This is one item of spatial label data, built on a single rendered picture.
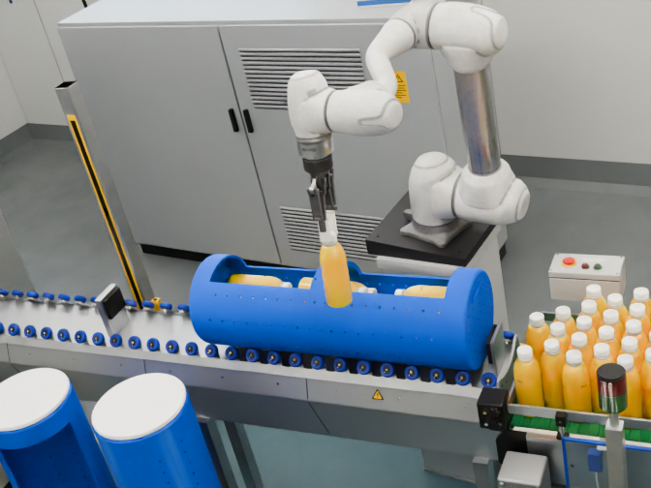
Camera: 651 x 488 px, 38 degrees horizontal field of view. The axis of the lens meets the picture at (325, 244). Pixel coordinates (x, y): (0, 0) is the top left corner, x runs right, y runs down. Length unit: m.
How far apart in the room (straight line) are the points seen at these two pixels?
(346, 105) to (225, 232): 3.02
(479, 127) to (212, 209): 2.55
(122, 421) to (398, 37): 1.31
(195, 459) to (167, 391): 0.21
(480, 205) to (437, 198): 0.15
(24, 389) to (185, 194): 2.36
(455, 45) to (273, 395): 1.19
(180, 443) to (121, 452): 0.16
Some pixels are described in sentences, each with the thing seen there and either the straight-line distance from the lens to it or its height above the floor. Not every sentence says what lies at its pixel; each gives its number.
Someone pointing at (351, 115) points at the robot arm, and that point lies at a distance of 2.21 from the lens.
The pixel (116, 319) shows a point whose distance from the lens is 3.34.
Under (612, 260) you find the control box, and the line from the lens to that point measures 2.85.
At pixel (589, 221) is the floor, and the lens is 5.17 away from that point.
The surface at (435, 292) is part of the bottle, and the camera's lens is 2.64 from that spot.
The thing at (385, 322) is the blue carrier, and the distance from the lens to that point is 2.62.
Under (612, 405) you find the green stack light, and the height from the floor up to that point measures 1.19.
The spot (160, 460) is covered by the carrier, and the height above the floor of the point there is 0.93.
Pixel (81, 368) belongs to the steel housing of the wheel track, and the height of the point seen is 0.85.
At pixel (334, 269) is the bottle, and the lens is 2.47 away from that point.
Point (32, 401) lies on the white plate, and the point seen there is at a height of 1.04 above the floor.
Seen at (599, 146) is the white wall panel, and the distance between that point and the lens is 5.39.
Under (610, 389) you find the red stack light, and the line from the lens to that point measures 2.21.
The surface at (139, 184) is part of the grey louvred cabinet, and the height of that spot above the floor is 0.51.
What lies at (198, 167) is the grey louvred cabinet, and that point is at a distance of 5.03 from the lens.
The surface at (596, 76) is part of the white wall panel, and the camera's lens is 5.22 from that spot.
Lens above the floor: 2.68
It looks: 30 degrees down
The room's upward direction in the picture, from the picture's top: 13 degrees counter-clockwise
